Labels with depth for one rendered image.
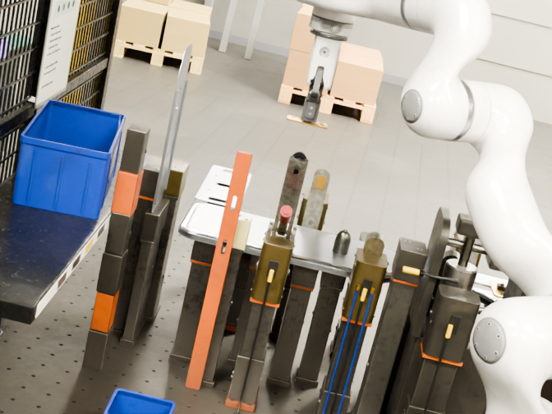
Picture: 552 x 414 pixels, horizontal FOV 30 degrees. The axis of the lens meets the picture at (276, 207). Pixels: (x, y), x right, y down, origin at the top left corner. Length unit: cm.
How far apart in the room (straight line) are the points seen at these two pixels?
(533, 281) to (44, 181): 89
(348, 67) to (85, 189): 642
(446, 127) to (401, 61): 880
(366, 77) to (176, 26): 162
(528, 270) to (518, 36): 881
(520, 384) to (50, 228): 86
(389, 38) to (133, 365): 844
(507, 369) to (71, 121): 112
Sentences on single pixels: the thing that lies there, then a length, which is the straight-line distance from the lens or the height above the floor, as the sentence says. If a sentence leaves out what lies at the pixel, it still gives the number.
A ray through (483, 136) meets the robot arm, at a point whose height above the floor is 138.
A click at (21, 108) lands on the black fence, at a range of 210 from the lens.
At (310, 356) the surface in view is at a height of 77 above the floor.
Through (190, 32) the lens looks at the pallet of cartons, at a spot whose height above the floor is 33.
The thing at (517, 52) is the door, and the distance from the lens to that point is 1036.
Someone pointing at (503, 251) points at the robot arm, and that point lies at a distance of 157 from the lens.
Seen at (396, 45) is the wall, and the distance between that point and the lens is 1039.
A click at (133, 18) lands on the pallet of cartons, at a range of 864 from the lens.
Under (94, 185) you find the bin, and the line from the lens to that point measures 191.
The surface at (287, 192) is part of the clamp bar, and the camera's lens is 193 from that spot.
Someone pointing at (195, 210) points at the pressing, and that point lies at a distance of 218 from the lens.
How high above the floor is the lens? 170
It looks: 18 degrees down
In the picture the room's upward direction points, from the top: 13 degrees clockwise
